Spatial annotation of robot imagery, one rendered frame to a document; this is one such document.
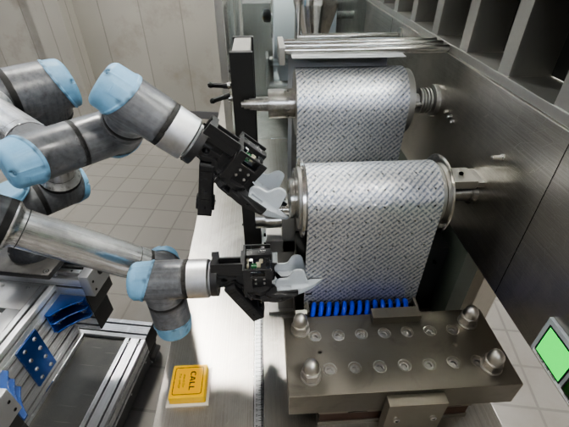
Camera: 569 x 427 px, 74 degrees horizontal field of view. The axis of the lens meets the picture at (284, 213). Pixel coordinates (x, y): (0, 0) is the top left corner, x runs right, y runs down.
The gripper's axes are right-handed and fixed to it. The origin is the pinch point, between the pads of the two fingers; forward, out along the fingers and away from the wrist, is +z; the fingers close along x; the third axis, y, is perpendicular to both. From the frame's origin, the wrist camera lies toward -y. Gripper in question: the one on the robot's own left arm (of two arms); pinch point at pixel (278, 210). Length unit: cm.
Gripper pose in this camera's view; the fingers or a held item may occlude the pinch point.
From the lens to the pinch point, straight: 70.3
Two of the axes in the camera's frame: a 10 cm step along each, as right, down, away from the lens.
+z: 7.6, 4.9, 4.2
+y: 6.4, -6.3, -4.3
